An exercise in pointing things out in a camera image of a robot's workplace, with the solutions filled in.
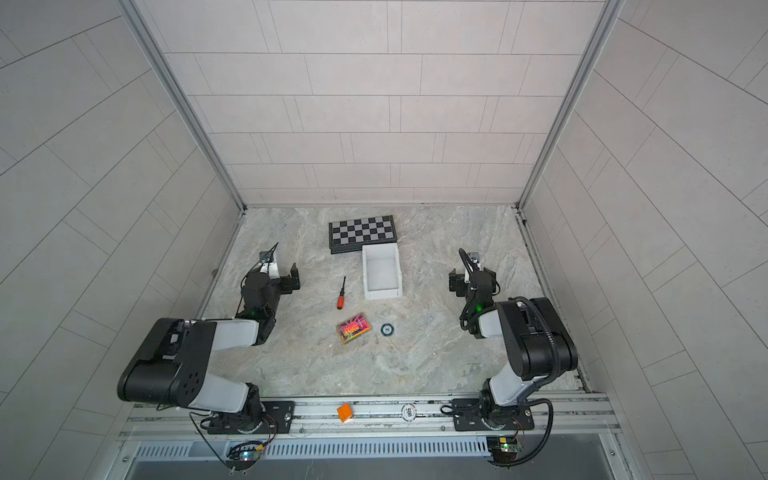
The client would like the round white sticker on rail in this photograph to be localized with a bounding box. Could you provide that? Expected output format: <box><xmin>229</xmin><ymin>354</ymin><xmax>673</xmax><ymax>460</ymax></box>
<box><xmin>401</xmin><ymin>404</ymin><xmax>417</xmax><ymax>422</ymax></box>

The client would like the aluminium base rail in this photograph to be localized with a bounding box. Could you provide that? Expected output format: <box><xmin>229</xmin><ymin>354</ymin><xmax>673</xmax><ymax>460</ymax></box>
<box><xmin>119</xmin><ymin>392</ymin><xmax>619</xmax><ymax>442</ymax></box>

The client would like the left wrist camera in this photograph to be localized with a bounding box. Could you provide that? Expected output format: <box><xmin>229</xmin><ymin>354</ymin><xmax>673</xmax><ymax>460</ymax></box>
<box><xmin>259</xmin><ymin>243</ymin><xmax>279</xmax><ymax>278</ymax></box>

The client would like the left green circuit board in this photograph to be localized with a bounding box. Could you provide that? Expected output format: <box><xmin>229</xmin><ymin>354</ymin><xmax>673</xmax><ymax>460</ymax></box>
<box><xmin>227</xmin><ymin>441</ymin><xmax>266</xmax><ymax>469</ymax></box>

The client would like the green circuit board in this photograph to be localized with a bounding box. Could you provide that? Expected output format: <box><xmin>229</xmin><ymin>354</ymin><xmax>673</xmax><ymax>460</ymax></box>
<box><xmin>227</xmin><ymin>441</ymin><xmax>266</xmax><ymax>469</ymax></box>
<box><xmin>486</xmin><ymin>436</ymin><xmax>522</xmax><ymax>465</ymax></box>

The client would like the red black screwdriver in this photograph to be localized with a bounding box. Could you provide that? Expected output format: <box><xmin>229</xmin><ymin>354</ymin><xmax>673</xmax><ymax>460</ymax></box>
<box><xmin>336</xmin><ymin>277</ymin><xmax>346</xmax><ymax>310</ymax></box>

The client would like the black white checkerboard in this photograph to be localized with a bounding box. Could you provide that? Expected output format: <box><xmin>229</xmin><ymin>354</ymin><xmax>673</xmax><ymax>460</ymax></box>
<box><xmin>328</xmin><ymin>215</ymin><xmax>398</xmax><ymax>254</ymax></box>

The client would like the colourful pink card pack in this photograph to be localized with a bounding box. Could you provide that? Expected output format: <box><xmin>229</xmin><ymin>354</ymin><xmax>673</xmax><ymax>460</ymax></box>
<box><xmin>336</xmin><ymin>314</ymin><xmax>371</xmax><ymax>344</ymax></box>

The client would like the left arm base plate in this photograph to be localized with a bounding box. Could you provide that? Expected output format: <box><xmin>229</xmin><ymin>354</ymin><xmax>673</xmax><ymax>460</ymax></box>
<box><xmin>201</xmin><ymin>401</ymin><xmax>295</xmax><ymax>435</ymax></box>

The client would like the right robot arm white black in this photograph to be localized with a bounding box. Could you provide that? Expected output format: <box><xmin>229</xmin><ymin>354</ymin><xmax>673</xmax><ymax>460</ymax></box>
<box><xmin>448</xmin><ymin>269</ymin><xmax>578</xmax><ymax>430</ymax></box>

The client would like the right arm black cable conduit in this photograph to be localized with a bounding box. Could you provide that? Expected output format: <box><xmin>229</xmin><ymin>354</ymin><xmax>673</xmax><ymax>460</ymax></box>
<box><xmin>458</xmin><ymin>248</ymin><xmax>565</xmax><ymax>397</ymax></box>

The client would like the orange tape piece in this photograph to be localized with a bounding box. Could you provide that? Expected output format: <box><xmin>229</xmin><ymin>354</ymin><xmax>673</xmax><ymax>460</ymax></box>
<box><xmin>337</xmin><ymin>403</ymin><xmax>354</xmax><ymax>423</ymax></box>

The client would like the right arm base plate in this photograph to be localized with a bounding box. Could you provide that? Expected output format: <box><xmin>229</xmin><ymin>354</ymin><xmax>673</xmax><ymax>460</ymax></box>
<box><xmin>441</xmin><ymin>398</ymin><xmax>535</xmax><ymax>432</ymax></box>

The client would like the right green circuit board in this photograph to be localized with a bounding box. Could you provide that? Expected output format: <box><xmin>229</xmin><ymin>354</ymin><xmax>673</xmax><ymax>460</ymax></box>
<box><xmin>486</xmin><ymin>436</ymin><xmax>522</xmax><ymax>465</ymax></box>

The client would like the white plastic bin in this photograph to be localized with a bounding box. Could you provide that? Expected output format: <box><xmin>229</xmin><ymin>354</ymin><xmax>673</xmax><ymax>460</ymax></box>
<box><xmin>362</xmin><ymin>243</ymin><xmax>403</xmax><ymax>301</ymax></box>

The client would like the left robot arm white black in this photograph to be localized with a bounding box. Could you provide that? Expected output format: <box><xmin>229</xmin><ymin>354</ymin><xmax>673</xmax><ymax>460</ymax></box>
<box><xmin>117</xmin><ymin>255</ymin><xmax>301</xmax><ymax>434</ymax></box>

